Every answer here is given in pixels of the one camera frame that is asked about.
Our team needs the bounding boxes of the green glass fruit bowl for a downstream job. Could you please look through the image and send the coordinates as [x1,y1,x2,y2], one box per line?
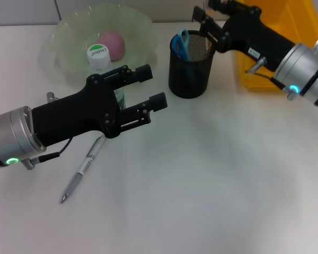
[39,5,158,83]

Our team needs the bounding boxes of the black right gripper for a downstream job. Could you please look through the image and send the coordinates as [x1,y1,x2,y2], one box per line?
[192,0,296,72]

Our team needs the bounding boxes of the clear green-label water bottle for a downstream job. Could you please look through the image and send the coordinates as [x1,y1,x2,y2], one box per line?
[86,44,127,111]

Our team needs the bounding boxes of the pink toy peach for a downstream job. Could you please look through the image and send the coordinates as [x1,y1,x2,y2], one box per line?
[98,30,126,62]

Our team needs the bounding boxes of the silver ballpoint pen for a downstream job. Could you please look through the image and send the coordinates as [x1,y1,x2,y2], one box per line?
[59,134,107,205]

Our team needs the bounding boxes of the blue scissors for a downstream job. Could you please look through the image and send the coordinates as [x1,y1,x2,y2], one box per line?
[172,29,193,62]

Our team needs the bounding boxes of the right gripper cable with plugs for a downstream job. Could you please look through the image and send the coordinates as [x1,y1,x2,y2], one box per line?
[244,57,300,101]

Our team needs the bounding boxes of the left gripper cable with plugs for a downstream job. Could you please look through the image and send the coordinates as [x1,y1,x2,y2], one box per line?
[21,92,74,170]

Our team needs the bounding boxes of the black mesh pen holder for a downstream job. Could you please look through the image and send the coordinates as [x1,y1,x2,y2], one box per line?
[168,30,216,100]

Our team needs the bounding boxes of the gripper cable with plugs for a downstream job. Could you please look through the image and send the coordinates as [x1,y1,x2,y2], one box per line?
[21,92,74,170]
[244,57,300,101]

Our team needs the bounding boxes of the yellow plastic bin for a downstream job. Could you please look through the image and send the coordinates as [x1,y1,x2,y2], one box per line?
[234,0,318,93]

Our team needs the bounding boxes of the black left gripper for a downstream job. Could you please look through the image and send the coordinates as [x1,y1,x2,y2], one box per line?
[31,64,154,147]

